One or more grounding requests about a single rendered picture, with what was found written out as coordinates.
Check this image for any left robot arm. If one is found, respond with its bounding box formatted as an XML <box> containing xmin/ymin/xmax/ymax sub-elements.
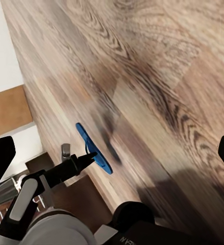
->
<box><xmin>0</xmin><ymin>143</ymin><xmax>97</xmax><ymax>245</ymax></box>

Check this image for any sandal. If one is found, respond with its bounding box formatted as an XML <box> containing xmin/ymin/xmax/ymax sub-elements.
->
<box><xmin>76</xmin><ymin>122</ymin><xmax>113</xmax><ymax>174</ymax></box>

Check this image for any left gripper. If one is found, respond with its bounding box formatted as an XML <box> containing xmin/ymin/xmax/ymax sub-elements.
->
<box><xmin>54</xmin><ymin>152</ymin><xmax>97</xmax><ymax>182</ymax></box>

